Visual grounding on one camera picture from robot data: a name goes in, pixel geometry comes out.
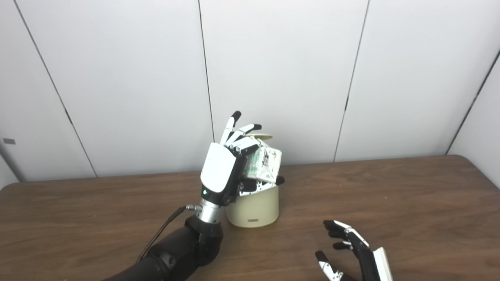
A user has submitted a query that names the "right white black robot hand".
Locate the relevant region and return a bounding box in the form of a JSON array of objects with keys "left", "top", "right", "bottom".
[{"left": 315, "top": 220, "right": 393, "bottom": 281}]

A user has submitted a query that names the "small white green milk carton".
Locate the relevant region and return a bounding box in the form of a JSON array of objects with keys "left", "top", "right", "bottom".
[{"left": 241, "top": 144, "right": 282, "bottom": 184}]

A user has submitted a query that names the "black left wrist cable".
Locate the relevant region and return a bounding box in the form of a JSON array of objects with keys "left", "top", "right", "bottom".
[{"left": 137, "top": 205, "right": 202, "bottom": 263}]

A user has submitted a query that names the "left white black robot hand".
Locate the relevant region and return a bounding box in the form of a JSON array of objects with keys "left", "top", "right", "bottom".
[{"left": 200, "top": 111, "right": 285, "bottom": 206}]

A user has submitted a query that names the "cream-colored round bin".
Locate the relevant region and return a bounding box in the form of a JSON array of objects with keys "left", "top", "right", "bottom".
[{"left": 226, "top": 183, "right": 280, "bottom": 228}]

